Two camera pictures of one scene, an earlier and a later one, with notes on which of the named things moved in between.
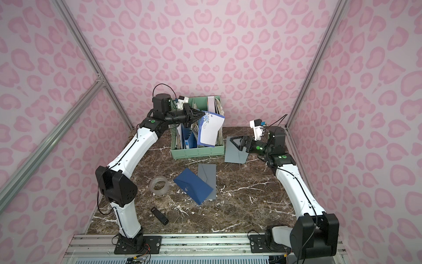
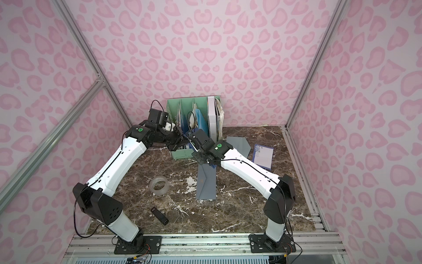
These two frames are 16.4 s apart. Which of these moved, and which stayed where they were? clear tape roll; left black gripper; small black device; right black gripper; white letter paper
Moved: right black gripper; left black gripper; white letter paper
Stayed: clear tape roll; small black device
